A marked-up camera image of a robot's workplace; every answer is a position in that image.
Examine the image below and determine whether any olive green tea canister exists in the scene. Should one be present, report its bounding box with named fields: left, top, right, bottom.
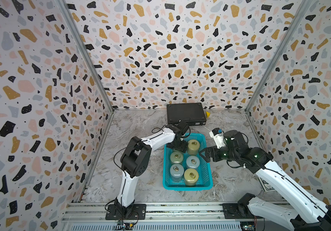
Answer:
left=170, top=151, right=184, bottom=164

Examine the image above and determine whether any yellow-green tea canister back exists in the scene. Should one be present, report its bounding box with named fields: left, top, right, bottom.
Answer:
left=187, top=139, right=200, bottom=156

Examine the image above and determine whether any light blue tea canister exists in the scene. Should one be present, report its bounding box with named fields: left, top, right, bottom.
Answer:
left=170, top=163, right=185, bottom=182
left=186, top=155, right=200, bottom=169

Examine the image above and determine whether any teal plastic perforated basket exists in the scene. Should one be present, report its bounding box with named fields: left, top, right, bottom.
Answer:
left=163, top=133, right=213, bottom=191

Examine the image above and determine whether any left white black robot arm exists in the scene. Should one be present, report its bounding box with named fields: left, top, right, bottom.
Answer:
left=114, top=121, right=190, bottom=211

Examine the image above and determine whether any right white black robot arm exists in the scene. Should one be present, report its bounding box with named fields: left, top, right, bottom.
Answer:
left=199, top=128, right=331, bottom=231

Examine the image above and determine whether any yellow tea canister front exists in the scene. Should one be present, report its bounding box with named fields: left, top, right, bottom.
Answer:
left=184, top=168, right=199, bottom=187

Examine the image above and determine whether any light blue tea canister front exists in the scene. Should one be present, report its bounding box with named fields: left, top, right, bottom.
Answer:
left=170, top=163, right=185, bottom=182

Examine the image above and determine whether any black hard case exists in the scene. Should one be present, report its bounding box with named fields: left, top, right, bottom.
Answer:
left=166, top=103, right=207, bottom=126

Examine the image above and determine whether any paper label on table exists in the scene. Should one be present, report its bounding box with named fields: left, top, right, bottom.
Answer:
left=258, top=177, right=275, bottom=192

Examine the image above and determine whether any green circuit board right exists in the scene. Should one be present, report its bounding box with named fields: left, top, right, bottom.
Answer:
left=240, top=221, right=255, bottom=231

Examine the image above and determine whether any green circuit board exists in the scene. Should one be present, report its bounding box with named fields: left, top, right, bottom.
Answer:
left=115, top=220, right=137, bottom=231
left=240, top=221, right=255, bottom=231

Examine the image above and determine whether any green circuit board left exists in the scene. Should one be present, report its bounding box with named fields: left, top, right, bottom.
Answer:
left=115, top=220, right=137, bottom=231

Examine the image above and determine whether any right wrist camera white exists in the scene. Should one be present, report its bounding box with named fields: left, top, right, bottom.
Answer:
left=209, top=128, right=226, bottom=148

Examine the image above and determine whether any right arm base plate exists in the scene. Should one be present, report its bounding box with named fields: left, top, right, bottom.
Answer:
left=222, top=203, right=254, bottom=219

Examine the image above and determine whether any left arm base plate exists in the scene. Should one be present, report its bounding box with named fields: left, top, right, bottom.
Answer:
left=105, top=204, right=147, bottom=220

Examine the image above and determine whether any aluminium mounting rail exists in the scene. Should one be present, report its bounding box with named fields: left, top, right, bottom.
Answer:
left=61, top=202, right=299, bottom=224

